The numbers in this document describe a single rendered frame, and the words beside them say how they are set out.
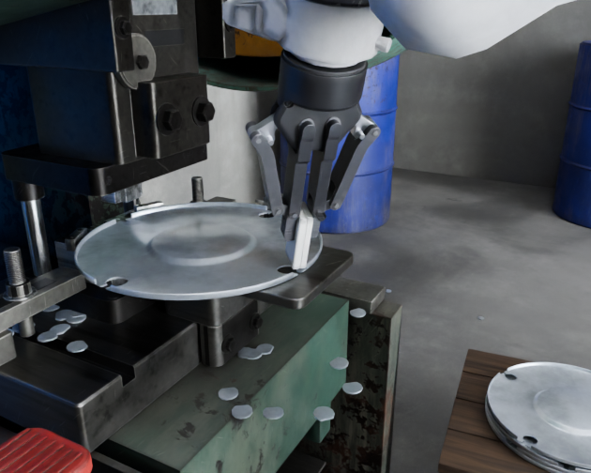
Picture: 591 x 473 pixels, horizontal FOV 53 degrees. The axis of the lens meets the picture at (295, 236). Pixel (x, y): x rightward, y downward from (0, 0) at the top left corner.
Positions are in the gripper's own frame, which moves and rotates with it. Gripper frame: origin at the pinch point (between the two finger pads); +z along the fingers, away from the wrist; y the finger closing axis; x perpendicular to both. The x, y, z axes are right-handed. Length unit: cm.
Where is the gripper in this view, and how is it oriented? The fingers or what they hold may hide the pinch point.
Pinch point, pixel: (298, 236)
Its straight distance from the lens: 62.8
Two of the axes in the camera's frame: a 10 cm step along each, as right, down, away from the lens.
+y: 9.5, -1.1, 3.0
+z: -1.1, 7.7, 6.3
